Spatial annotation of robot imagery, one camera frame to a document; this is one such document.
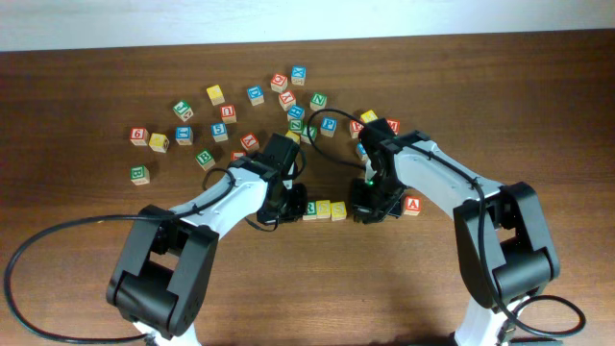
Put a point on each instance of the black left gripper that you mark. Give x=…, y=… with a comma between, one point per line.
x=286, y=207

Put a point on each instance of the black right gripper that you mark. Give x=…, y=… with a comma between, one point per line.
x=365, y=208

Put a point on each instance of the green R block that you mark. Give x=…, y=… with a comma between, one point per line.
x=311, y=212

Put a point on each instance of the yellow S block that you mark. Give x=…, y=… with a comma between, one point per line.
x=338, y=211
x=323, y=209

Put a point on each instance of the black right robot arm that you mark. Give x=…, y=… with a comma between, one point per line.
x=504, y=247

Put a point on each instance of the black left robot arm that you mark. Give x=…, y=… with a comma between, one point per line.
x=160, y=280

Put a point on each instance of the red A block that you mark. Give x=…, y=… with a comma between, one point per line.
x=412, y=206

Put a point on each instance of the blue E block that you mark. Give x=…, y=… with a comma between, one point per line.
x=361, y=153

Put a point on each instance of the red I block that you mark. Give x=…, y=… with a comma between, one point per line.
x=238, y=154

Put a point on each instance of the yellow block centre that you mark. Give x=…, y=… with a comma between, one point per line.
x=294, y=136

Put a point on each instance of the red E block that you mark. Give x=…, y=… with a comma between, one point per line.
x=355, y=128

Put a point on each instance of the green V block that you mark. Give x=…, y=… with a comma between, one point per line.
x=308, y=134

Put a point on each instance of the green Z block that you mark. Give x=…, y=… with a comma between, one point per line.
x=296, y=126

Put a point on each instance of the red M block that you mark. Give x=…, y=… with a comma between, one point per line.
x=394, y=125

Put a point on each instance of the yellow block right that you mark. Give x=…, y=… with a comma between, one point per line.
x=368, y=116

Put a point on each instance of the green B block centre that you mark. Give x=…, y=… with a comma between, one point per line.
x=205, y=160

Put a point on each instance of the green b block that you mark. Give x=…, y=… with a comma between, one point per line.
x=205, y=160
x=139, y=175

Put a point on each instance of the blue P block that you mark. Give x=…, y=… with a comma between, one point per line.
x=328, y=126

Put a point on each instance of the blue block centre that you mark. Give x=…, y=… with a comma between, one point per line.
x=296, y=113

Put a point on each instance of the blue 5 block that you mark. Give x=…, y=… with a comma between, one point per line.
x=219, y=132

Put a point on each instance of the red Y block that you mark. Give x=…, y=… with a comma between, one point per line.
x=287, y=100

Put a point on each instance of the red U block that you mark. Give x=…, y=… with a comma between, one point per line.
x=228, y=114

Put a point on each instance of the green N block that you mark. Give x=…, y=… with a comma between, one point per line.
x=318, y=101

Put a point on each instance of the blue D block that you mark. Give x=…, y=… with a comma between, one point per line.
x=255, y=95

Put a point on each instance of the red C block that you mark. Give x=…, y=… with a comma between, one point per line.
x=279, y=83

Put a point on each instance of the yellow block far left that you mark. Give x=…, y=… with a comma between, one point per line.
x=215, y=95

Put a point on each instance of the blue X block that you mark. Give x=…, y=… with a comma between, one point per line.
x=298, y=75

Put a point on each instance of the green J block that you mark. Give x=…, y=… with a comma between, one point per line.
x=183, y=110

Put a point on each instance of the green B block left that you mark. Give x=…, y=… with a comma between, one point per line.
x=139, y=175

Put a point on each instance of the red 6 block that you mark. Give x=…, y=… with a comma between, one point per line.
x=139, y=136

